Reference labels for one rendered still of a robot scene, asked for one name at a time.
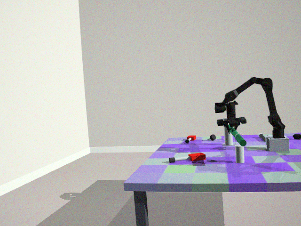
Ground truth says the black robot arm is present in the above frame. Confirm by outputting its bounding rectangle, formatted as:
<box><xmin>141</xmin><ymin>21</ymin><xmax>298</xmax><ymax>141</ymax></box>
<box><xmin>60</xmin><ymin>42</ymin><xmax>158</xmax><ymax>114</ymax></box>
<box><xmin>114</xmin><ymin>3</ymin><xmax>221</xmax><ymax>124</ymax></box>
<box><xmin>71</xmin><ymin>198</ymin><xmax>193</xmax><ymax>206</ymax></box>
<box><xmin>214</xmin><ymin>77</ymin><xmax>285</xmax><ymax>138</ymax></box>

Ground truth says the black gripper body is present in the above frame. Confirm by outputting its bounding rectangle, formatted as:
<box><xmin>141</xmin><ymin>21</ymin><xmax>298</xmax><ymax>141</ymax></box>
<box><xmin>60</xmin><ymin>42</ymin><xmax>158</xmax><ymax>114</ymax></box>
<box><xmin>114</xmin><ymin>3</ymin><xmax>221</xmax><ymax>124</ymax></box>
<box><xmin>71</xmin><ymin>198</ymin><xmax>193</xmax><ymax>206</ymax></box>
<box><xmin>217</xmin><ymin>112</ymin><xmax>246</xmax><ymax>126</ymax></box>

